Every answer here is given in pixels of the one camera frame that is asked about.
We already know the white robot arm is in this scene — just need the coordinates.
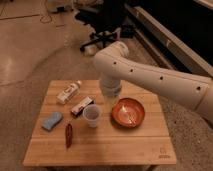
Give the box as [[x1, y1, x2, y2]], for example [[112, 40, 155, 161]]
[[94, 41, 213, 124]]

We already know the white ceramic cup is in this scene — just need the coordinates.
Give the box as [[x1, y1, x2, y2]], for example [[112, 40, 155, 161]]
[[83, 104, 101, 128]]

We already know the red-brown ceramic bowl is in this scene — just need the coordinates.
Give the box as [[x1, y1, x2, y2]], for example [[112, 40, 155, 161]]
[[111, 98, 145, 128]]

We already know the white and dark box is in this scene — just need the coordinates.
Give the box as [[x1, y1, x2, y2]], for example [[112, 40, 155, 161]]
[[71, 97, 94, 116]]

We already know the wooden table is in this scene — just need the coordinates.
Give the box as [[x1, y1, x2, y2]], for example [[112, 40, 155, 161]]
[[23, 80, 177, 167]]

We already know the white bottle with label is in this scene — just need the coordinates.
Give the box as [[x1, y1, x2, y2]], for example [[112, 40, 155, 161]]
[[56, 80, 82, 104]]

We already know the red chili pepper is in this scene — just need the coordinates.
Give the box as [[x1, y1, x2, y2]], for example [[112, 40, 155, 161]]
[[65, 123, 72, 149]]

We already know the blue sponge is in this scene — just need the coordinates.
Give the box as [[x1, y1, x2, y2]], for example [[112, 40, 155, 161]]
[[41, 112, 63, 131]]

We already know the black office chair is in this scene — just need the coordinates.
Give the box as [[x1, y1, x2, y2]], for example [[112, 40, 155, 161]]
[[75, 0, 126, 52]]

